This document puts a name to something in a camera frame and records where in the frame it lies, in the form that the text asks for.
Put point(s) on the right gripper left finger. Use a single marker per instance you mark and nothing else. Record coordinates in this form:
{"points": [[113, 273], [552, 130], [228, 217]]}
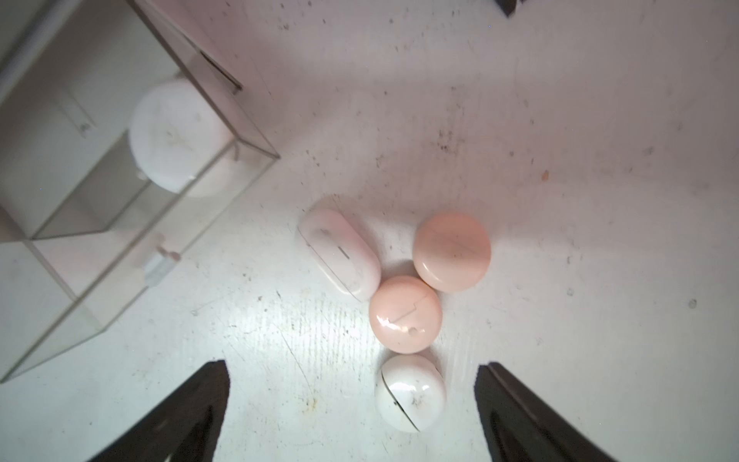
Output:
{"points": [[185, 426]]}

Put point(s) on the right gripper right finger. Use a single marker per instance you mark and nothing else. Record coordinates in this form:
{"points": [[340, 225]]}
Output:
{"points": [[519, 426]]}

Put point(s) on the white round earphone case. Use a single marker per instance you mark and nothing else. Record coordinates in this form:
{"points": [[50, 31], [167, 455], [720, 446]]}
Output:
{"points": [[180, 143], [410, 393]]}

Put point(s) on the pink earphone case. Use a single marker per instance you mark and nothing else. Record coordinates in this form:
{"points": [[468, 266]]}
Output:
{"points": [[405, 314], [452, 252]]}

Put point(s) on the white three-drawer box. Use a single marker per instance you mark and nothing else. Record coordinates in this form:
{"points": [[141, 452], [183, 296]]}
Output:
{"points": [[83, 232]]}

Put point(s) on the white oval earphone case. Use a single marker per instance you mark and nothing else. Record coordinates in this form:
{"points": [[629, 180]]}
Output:
{"points": [[341, 253]]}

